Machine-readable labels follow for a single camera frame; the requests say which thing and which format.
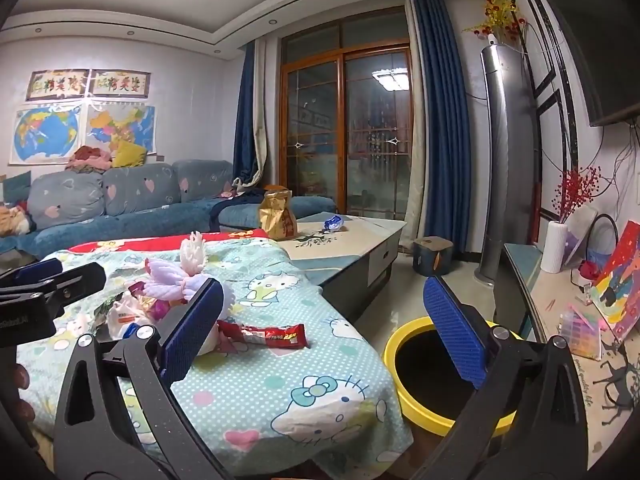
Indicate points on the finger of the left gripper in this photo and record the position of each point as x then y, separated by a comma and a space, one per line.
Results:
31, 274
65, 288

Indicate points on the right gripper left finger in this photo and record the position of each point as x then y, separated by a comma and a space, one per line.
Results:
94, 435

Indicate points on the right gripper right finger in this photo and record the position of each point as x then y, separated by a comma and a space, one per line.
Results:
522, 421

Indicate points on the purple foil wrapper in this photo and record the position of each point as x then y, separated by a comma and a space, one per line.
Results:
152, 308

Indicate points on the red snack wrapper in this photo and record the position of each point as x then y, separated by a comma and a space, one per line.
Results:
286, 338

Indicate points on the white plastic snack bag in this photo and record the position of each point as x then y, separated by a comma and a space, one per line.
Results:
115, 314

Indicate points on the yellow rimmed trash bin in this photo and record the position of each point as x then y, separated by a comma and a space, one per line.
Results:
430, 390

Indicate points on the orange plush toy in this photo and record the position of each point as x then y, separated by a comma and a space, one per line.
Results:
13, 221

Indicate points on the blue sectional sofa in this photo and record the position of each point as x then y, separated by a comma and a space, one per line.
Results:
147, 201

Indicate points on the colourful bead box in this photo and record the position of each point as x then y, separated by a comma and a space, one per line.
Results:
581, 332

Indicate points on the TV cabinet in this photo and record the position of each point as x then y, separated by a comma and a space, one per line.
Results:
530, 302

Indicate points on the pink red clothes pile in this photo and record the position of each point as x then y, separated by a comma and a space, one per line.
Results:
87, 160

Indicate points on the world map poster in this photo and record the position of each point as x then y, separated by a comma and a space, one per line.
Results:
47, 134

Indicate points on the yellow cushion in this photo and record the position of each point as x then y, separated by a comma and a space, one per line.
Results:
126, 154

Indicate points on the colourful painting canvas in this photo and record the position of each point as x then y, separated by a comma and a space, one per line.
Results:
616, 292

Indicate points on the China map poster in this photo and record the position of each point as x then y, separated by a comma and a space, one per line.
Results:
109, 122

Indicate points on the white ribbed vase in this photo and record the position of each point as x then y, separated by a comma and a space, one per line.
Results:
554, 247

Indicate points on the left calligraphy banner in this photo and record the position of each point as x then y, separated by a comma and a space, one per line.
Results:
55, 85

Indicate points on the calligraphy banner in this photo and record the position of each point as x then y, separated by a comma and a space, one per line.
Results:
55, 85
129, 84

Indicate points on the small dark stool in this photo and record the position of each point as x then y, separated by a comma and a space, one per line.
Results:
432, 255

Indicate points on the right calligraphy banner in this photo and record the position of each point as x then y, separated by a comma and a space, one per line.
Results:
129, 84

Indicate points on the grey tower air conditioner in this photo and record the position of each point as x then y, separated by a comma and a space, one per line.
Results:
512, 167

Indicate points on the red cloth under blanket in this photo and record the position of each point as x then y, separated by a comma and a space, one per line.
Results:
161, 244

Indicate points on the left blue curtain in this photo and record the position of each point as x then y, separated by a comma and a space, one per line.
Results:
244, 158

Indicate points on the blue curtain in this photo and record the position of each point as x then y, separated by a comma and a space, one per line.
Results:
244, 158
449, 167

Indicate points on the grey coffee table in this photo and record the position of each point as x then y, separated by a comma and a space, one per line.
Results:
351, 265

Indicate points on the brown paper bag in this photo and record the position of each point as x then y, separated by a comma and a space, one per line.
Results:
276, 216

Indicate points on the blue crumpled wrapper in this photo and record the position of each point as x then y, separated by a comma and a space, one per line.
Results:
334, 224

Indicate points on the right blue curtain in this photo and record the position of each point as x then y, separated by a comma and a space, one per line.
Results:
449, 167

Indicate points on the wooden glass sliding door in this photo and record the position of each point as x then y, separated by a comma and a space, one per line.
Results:
345, 126

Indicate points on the yellow artificial flowers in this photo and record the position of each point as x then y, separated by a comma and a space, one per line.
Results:
502, 20

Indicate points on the wall mounted television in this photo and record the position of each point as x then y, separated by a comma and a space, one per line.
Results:
603, 37

